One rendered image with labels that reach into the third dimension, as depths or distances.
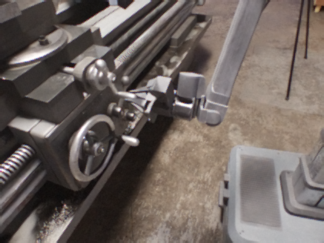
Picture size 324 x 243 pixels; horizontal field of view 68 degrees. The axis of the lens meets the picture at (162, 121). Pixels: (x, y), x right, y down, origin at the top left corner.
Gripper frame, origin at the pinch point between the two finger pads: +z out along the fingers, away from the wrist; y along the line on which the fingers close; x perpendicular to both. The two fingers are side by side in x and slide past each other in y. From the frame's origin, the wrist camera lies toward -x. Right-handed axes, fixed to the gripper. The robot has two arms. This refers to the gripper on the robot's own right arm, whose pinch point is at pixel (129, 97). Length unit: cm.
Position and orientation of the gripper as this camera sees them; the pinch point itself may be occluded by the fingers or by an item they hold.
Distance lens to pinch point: 72.0
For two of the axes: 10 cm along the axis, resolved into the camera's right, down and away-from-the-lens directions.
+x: 1.8, 4.5, 8.7
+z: -9.2, -2.4, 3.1
